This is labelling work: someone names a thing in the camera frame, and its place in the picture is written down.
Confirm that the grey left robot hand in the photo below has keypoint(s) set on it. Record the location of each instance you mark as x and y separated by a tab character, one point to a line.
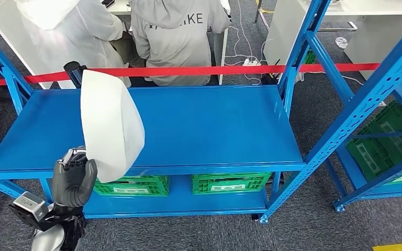
71	183

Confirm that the white plastic shell part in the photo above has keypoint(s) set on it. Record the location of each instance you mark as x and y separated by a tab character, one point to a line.
111	128

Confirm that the green plastic crate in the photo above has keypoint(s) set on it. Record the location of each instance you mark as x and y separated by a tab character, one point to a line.
142	185
378	152
228	182
310	57

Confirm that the person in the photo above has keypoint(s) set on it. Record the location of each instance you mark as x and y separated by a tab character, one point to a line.
65	34
176	45

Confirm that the red barrier tape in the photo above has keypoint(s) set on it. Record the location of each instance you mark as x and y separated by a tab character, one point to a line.
187	71

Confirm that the white power strip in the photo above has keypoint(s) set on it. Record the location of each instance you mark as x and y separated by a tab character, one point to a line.
251	62

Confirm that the black handheld radio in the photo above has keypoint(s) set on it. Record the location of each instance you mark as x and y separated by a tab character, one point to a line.
268	79

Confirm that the clear plastic bag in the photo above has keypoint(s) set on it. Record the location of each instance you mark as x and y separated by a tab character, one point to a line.
341	42

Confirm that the white table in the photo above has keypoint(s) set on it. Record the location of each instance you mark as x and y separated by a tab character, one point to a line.
371	45

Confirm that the black barrier post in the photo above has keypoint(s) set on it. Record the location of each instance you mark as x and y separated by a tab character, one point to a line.
72	71

